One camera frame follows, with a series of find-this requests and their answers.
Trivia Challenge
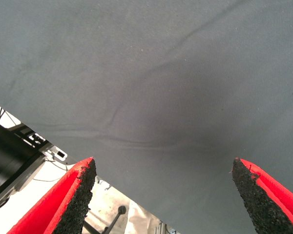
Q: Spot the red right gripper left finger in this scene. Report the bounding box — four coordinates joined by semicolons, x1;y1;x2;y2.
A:
6;156;97;234

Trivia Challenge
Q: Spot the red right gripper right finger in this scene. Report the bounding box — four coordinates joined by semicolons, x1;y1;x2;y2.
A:
230;157;293;234

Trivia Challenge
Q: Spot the white connector socket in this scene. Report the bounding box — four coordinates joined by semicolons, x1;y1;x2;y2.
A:
44;145;68;163

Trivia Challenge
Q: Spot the black chair base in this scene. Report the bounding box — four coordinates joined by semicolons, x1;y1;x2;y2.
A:
83;205;127;234

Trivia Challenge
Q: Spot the person leg in white trousers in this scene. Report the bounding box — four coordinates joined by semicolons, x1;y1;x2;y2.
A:
126;201;179;234

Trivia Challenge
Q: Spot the dark grey table cloth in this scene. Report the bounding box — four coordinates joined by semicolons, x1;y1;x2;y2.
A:
0;0;293;234

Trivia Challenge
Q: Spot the black floor cable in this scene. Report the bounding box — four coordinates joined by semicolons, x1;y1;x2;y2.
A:
33;159;69;183
0;100;22;130

